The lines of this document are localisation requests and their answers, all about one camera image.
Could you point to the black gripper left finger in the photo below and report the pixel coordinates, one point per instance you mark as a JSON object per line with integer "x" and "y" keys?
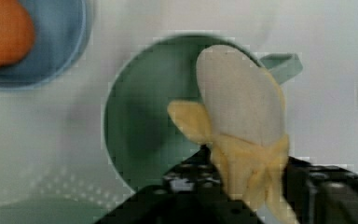
{"x": 190, "y": 193}

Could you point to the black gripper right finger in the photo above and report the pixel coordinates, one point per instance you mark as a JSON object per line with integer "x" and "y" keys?
{"x": 321, "y": 194}

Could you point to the peeled toy banana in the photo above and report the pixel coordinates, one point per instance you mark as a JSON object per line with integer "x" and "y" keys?
{"x": 241, "y": 116}

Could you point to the green mug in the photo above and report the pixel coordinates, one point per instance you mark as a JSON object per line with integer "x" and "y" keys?
{"x": 140, "y": 137}

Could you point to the green perforated colander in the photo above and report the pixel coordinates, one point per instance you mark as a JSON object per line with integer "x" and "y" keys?
{"x": 64, "y": 195}

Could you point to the blue bowl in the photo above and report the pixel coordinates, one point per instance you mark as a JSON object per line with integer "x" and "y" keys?
{"x": 62, "y": 32}

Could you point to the orange toy egg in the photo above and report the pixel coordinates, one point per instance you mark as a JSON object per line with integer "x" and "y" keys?
{"x": 17, "y": 33}

